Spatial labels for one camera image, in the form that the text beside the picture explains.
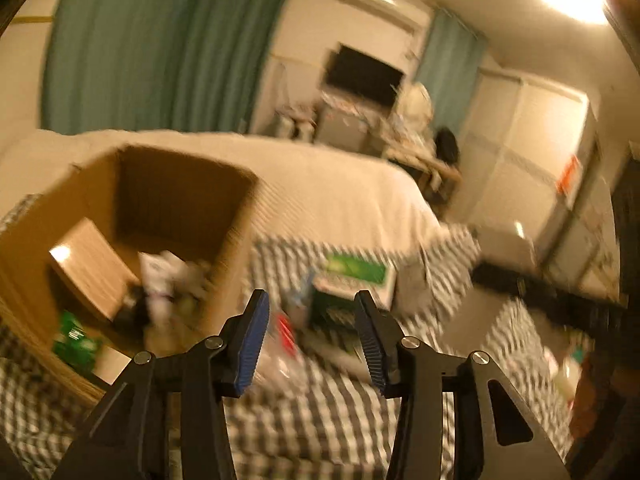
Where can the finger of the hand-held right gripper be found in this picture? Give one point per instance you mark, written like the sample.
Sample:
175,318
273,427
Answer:
540,292

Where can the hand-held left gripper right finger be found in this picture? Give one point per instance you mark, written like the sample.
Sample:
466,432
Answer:
372,340

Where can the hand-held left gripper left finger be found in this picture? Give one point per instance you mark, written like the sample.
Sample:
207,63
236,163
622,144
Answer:
250,340

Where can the brown cardboard box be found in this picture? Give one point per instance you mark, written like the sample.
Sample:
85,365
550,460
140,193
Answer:
200,195

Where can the white and maroon medicine box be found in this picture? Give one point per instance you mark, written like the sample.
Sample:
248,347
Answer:
90,267

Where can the red and white packet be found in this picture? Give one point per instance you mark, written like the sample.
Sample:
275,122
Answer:
285,332

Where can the green and white medicine box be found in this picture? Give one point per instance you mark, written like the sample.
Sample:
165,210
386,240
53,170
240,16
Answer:
357,275

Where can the checkered blanket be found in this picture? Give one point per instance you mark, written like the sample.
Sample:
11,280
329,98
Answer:
320,410

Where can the white printed pouch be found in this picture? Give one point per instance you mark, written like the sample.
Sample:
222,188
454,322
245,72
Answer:
162,275

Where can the white wardrobe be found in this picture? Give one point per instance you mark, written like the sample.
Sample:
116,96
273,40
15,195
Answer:
530,160

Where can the white quilted bed cover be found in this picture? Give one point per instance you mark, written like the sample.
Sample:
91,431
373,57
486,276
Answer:
325,180

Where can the black backpack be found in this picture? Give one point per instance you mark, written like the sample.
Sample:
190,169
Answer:
447,147

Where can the green packet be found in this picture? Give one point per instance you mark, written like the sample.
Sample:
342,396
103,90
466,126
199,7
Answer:
75,342

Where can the wooden dressing desk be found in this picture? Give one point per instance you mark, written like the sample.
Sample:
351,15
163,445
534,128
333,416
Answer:
425,157

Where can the grey cabinet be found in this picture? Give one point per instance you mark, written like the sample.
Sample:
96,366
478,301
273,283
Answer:
342,125

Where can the white vanity mirror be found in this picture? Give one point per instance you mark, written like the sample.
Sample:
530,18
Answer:
415,105

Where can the narrow green curtain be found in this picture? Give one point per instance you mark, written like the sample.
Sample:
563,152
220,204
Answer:
442,65

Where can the wide green curtain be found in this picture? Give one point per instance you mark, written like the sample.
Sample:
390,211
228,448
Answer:
165,45

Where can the white air conditioner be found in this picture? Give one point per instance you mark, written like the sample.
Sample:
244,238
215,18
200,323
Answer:
380,2

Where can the black wall television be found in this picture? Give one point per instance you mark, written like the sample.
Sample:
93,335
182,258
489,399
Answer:
362,78

